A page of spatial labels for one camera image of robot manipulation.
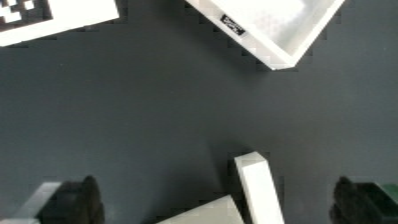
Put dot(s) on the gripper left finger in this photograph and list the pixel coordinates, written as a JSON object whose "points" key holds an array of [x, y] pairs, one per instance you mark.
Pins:
{"points": [[65, 203]]}

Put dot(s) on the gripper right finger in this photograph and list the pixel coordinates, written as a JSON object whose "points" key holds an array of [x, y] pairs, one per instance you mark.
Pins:
{"points": [[365, 203]]}

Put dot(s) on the large white drawer cabinet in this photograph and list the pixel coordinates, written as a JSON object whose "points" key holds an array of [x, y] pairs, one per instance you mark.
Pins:
{"points": [[219, 211]]}

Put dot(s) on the white drawer box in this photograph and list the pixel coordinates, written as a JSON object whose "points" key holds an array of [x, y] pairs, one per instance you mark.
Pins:
{"points": [[273, 25]]}

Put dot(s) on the white marker sheet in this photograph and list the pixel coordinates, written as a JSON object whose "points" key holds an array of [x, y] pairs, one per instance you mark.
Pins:
{"points": [[35, 18]]}

